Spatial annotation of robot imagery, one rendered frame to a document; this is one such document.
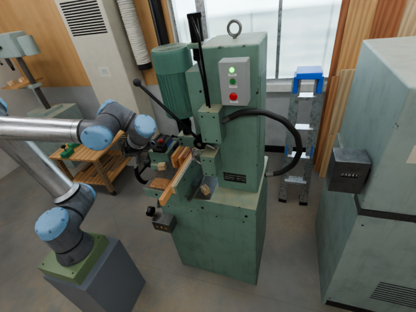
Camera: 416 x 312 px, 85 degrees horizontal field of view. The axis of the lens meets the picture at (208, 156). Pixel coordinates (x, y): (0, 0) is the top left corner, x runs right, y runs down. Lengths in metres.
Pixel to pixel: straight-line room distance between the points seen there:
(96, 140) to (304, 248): 1.67
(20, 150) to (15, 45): 1.98
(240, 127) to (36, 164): 0.96
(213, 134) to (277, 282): 1.24
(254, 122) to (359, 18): 1.46
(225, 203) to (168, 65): 0.70
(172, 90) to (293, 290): 1.49
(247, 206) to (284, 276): 0.84
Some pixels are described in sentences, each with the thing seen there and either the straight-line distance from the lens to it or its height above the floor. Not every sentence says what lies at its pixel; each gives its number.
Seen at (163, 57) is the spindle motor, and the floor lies 1.49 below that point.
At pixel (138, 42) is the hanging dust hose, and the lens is 2.59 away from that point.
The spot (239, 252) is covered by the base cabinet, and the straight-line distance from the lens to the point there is 1.52.
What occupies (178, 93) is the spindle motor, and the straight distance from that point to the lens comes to 1.07.
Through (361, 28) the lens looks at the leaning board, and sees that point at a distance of 2.25.
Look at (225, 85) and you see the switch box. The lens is 0.86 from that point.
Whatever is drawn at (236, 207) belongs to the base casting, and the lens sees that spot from 1.18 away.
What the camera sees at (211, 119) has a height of 1.27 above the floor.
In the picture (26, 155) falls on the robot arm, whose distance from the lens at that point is 1.32.
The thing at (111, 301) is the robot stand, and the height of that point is 0.29.
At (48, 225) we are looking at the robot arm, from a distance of 1.35.
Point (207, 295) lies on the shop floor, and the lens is 1.84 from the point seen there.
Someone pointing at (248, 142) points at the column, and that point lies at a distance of 1.03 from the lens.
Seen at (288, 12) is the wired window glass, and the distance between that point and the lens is 2.40.
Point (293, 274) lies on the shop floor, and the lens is 1.91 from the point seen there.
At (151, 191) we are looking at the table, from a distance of 1.22.
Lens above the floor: 1.69
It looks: 36 degrees down
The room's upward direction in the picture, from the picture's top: 9 degrees counter-clockwise
